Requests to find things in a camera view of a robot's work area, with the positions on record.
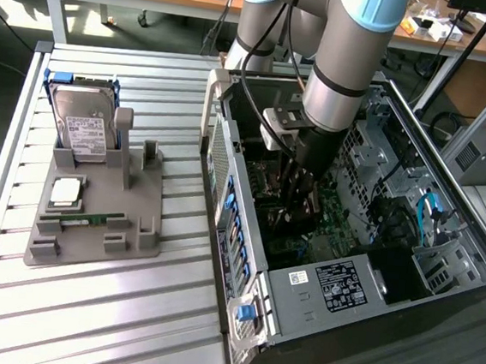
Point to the black chair caster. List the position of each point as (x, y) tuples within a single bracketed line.
[(143, 18)]

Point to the open black silver PC case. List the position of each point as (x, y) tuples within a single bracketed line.
[(244, 165)]

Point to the blue case latch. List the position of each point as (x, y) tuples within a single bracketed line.
[(246, 312)]

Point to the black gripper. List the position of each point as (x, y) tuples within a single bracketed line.
[(319, 155)]

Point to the CPU socket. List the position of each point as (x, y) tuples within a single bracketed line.
[(269, 178)]

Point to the silver disk bay tray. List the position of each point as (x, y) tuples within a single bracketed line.
[(441, 270)]

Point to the green Dell motherboard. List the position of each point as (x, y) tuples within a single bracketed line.
[(338, 225)]

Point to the green RAM stick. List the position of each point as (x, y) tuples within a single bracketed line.
[(93, 218)]

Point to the black monitor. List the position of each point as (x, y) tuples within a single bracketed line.
[(465, 22)]

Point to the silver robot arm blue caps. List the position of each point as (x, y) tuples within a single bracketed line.
[(345, 58)]

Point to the black graphics card metal bracket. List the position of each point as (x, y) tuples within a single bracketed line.
[(296, 213)]

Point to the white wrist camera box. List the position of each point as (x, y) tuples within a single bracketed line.
[(271, 135)]

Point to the white black small box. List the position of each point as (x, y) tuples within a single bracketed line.
[(424, 25)]

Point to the blue plastic disk carrier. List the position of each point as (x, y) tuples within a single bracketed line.
[(64, 75)]

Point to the grey plastic parts rack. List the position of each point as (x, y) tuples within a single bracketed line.
[(90, 245)]

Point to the grey power supply unit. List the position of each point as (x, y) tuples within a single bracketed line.
[(283, 298)]

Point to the silver chipset heat sink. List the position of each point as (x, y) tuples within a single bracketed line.
[(324, 250)]

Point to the silver disk bay cage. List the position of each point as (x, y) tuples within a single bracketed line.
[(374, 158)]

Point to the silver CPU chip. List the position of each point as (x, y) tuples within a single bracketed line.
[(67, 193)]

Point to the black tripod pole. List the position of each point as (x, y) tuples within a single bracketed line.
[(466, 55)]

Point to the silver hard disk white label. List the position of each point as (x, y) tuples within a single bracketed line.
[(80, 123)]

